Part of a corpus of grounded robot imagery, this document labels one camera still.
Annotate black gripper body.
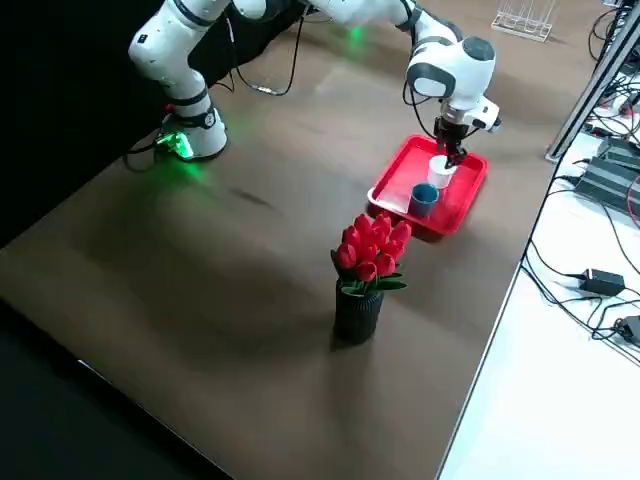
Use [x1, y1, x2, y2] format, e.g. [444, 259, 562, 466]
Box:
[432, 115, 472, 147]

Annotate white cup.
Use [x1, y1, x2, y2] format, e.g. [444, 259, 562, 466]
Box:
[426, 154, 458, 190]

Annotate blue cup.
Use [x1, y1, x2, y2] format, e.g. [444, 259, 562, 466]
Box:
[409, 182, 441, 219]

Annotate red plastic tray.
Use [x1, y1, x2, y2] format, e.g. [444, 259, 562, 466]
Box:
[367, 133, 490, 237]

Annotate red tulip bouquet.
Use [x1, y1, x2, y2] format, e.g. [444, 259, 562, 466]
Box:
[329, 212, 414, 297]

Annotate black power brick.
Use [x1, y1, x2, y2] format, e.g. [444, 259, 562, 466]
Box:
[574, 154, 640, 209]
[597, 137, 640, 171]

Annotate black ribbed vase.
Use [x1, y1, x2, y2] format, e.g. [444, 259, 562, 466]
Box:
[333, 279, 385, 345]

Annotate black power adapter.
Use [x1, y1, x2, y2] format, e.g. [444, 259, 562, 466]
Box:
[579, 268, 626, 295]
[617, 314, 640, 341]

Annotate white wire cup rack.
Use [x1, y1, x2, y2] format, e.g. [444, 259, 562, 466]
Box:
[491, 0, 554, 42]

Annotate aluminium profile post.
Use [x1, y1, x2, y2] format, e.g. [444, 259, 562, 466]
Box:
[544, 0, 640, 161]

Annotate black cable with metal connector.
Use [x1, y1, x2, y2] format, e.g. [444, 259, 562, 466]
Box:
[224, 9, 304, 97]

